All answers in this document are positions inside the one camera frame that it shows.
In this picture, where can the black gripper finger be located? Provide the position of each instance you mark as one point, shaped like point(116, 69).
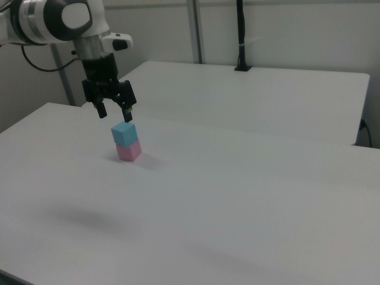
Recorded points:
point(127, 114)
point(101, 111)

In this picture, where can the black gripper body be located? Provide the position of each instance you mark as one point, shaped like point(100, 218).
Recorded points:
point(101, 80)

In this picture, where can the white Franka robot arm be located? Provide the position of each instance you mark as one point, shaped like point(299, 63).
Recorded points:
point(44, 20)

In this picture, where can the blue cube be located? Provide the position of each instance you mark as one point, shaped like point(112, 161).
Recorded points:
point(124, 134)

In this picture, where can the pink cube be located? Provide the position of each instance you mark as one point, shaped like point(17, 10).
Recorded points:
point(129, 152)

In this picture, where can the grey metal frame post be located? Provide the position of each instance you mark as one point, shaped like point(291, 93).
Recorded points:
point(196, 31)
point(63, 74)

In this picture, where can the black camera pole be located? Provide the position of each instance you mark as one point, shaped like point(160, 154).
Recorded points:
point(242, 35)

